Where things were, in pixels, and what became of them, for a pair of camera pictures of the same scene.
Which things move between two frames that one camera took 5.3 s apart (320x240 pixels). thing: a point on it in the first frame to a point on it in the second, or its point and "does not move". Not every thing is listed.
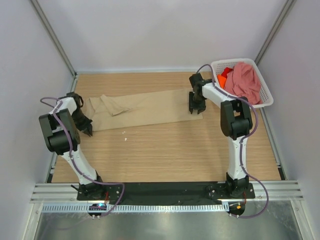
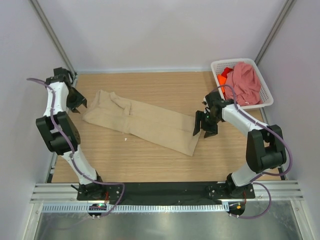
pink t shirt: (243, 81) does not move
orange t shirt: (222, 80) does not move
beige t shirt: (129, 109) to (177, 132)
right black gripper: (201, 107) to (200, 116)
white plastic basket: (217, 67) does not move
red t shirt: (226, 70) does not move
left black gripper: (88, 131) to (73, 105)
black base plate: (166, 193) does not move
